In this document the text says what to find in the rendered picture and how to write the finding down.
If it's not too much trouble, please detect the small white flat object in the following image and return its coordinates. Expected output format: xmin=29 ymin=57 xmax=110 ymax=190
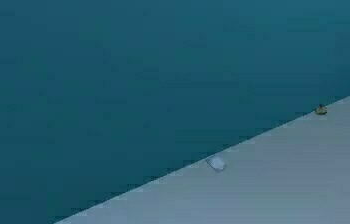
xmin=205 ymin=156 xmax=227 ymax=173

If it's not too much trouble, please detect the small yellow green object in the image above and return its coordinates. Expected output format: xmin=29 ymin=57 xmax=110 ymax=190
xmin=314 ymin=103 xmax=329 ymax=116

